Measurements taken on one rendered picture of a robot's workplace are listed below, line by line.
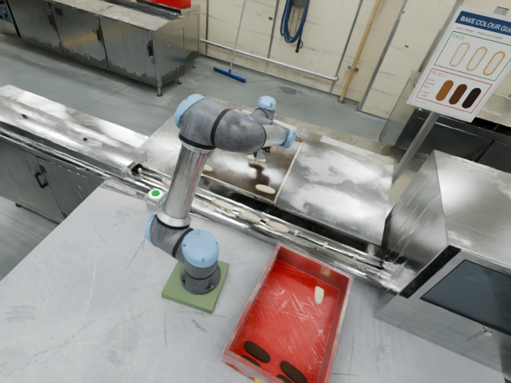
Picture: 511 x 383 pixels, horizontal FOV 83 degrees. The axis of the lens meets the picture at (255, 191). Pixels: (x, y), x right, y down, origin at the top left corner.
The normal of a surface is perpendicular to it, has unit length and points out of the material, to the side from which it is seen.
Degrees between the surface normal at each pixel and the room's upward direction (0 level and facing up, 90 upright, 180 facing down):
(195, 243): 10
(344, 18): 90
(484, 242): 0
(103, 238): 0
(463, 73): 90
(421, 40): 90
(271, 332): 0
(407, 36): 90
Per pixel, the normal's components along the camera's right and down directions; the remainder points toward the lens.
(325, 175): 0.08, -0.60
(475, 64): -0.37, 0.60
